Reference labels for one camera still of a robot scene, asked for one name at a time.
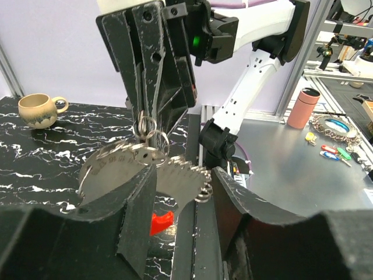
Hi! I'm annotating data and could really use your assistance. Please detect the pink cylindrical bottle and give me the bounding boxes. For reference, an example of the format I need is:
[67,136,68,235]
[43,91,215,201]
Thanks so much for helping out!
[287,87,321,129]

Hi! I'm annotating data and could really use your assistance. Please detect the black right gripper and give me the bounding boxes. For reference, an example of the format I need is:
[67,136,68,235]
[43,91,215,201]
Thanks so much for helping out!
[96,1,195,137]

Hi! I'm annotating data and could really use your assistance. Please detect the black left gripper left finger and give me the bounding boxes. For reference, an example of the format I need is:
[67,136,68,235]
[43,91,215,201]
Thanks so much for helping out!
[1,166,157,279]

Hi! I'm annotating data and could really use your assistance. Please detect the coloured key tags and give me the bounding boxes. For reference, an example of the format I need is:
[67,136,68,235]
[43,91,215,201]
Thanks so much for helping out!
[320,135,372,172]

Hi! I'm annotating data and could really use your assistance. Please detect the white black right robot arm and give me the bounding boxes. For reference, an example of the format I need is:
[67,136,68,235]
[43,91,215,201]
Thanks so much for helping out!
[96,1,310,169]

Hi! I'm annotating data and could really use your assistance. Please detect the spare keyring organizer blue handle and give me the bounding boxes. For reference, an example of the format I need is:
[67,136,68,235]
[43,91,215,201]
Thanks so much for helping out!
[309,115,361,145]

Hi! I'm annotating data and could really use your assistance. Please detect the beige ceramic cup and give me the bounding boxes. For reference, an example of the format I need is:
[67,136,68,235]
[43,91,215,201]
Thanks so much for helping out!
[18,93,69,130]

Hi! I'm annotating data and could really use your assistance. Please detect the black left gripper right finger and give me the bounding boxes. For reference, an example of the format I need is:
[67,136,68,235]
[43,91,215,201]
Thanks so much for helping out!
[211,167,372,279]

